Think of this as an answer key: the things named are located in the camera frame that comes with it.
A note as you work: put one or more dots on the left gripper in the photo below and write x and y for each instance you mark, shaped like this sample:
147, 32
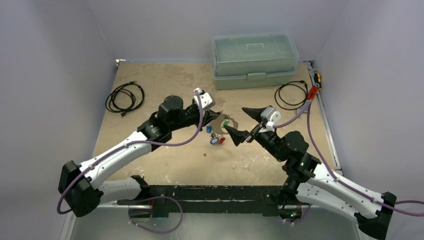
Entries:
209, 115

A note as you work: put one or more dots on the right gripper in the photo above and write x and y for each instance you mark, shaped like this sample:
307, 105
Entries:
253, 132

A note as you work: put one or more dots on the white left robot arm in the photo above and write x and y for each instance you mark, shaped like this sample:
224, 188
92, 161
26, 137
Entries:
84, 186

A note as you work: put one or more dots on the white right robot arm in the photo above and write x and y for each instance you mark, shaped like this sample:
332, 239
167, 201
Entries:
309, 180

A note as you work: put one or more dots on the green plastic toolbox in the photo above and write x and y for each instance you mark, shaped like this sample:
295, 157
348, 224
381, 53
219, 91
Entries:
242, 61

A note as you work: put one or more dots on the yellow black tool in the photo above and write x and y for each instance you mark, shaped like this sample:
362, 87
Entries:
315, 76

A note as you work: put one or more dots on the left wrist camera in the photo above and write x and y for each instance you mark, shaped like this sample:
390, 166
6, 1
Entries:
203, 99

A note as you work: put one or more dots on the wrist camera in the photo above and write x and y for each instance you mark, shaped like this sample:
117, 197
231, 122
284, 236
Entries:
270, 119
203, 99

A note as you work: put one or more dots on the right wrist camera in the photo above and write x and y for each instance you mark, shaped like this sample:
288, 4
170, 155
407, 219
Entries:
270, 119

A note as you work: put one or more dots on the red handled adjustable wrench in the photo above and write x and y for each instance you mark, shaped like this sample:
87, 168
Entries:
309, 98

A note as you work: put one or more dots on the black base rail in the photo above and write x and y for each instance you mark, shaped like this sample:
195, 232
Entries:
202, 199

